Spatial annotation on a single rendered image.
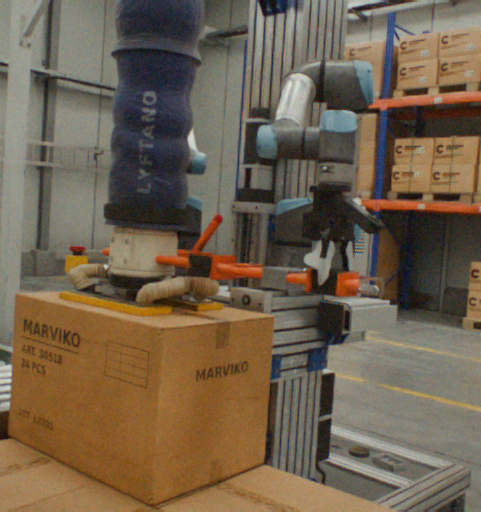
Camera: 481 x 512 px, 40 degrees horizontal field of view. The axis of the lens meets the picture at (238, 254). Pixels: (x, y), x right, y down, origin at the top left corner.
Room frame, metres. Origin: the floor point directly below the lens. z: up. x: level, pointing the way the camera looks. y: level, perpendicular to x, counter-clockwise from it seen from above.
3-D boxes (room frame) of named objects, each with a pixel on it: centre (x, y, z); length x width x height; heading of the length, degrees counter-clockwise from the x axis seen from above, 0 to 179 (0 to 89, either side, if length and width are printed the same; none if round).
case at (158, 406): (1.78, 0.25, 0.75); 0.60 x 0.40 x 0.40; 50
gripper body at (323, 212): (1.41, -0.19, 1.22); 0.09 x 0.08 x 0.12; 50
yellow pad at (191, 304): (1.85, 0.19, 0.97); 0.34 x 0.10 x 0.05; 50
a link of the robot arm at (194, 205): (2.37, 0.21, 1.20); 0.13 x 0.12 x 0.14; 100
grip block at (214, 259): (1.62, 0.06, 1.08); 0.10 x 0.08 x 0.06; 140
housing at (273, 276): (1.48, -0.10, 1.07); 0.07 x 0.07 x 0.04; 50
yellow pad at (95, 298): (1.71, 0.32, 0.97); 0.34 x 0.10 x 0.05; 50
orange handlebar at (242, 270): (1.74, 0.03, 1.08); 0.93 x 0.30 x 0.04; 50
